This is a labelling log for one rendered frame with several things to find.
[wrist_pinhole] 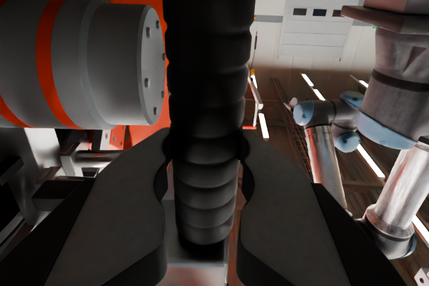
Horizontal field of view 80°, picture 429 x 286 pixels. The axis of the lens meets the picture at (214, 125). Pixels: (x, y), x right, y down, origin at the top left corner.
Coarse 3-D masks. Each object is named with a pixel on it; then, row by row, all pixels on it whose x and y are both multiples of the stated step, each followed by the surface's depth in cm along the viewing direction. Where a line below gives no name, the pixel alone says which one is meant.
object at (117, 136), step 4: (120, 124) 60; (116, 128) 57; (120, 128) 60; (124, 128) 62; (92, 132) 54; (112, 132) 55; (116, 132) 57; (120, 132) 60; (124, 132) 63; (92, 136) 54; (112, 136) 55; (116, 136) 57; (120, 136) 60; (112, 140) 55; (116, 140) 57; (120, 140) 60; (112, 144) 55; (116, 144) 57; (120, 144) 60; (88, 148) 59; (112, 148) 58; (116, 148) 58; (120, 148) 60
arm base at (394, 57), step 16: (384, 32) 44; (384, 48) 45; (400, 48) 43; (416, 48) 42; (384, 64) 47; (400, 64) 44; (416, 64) 42; (384, 80) 47; (400, 80) 45; (416, 80) 44
